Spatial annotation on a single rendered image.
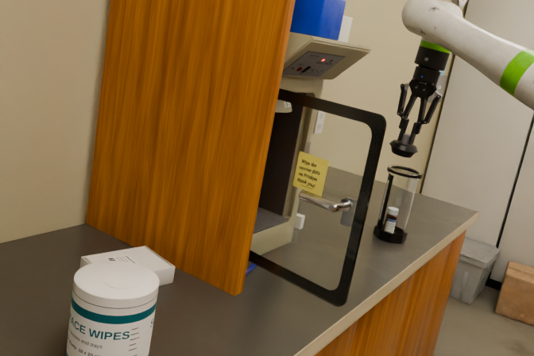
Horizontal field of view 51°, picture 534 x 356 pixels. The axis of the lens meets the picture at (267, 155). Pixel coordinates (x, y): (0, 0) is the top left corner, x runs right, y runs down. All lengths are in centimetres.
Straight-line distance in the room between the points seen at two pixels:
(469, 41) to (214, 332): 94
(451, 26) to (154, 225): 91
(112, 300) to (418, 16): 110
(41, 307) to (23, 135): 43
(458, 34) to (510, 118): 268
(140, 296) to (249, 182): 39
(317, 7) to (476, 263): 292
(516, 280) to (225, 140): 301
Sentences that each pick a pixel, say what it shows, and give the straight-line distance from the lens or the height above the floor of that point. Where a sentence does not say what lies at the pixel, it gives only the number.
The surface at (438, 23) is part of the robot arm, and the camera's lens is 157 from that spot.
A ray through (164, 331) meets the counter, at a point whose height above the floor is 94.
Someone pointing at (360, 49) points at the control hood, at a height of 150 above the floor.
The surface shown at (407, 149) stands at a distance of 176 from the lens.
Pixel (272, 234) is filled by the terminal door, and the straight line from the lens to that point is 123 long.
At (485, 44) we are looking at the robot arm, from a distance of 151.
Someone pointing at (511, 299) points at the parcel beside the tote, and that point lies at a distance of 400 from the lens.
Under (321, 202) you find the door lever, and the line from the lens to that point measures 108.
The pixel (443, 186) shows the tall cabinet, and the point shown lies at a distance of 432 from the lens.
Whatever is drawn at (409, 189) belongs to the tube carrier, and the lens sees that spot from 175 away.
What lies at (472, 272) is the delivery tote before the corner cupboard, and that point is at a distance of 395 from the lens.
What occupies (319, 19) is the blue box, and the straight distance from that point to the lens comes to 120.
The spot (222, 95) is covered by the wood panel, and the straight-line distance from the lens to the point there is 118.
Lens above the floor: 150
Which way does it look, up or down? 12 degrees down
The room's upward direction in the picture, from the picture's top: 10 degrees clockwise
